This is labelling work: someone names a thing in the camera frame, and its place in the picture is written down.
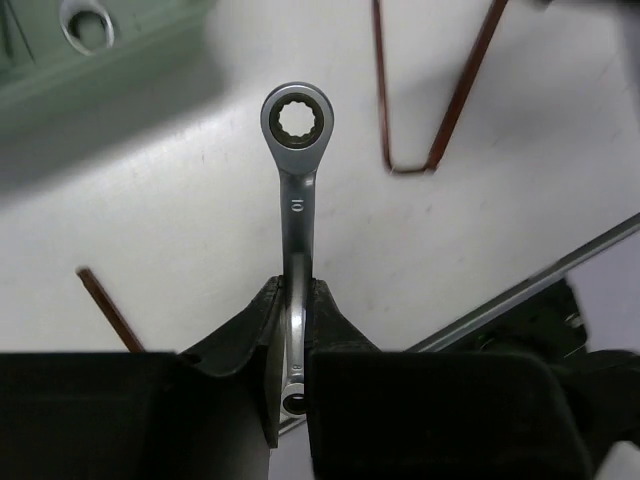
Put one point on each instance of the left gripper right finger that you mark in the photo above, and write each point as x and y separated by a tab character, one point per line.
488	406

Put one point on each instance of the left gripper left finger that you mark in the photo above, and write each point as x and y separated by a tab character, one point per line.
210	412

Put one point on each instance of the small brown hex key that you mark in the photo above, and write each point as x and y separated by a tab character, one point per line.
110	311

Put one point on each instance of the small silver ratchet wrench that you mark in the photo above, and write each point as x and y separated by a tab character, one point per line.
297	158

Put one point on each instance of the green plastic toolbox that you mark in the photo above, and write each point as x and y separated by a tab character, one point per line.
160	65

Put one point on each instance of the large brown hex key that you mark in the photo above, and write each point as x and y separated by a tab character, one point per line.
428	55

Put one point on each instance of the large silver ratchet wrench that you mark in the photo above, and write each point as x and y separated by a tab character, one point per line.
86	25

